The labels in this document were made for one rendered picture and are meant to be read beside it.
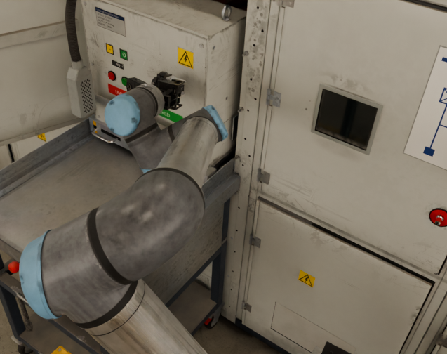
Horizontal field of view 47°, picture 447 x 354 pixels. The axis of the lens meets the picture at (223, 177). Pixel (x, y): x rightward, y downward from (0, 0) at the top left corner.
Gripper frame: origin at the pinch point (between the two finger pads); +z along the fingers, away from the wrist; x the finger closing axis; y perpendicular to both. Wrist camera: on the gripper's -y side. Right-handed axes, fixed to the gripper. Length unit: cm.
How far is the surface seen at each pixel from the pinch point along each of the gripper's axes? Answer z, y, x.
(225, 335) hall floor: 33, 23, -118
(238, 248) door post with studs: 28, 23, -69
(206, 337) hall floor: 29, 15, -119
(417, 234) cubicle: -1, 79, -27
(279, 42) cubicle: 1.0, 29.4, 17.0
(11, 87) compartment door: 6, -62, -17
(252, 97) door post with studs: 10.2, 22.5, -2.4
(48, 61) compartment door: 16, -54, -8
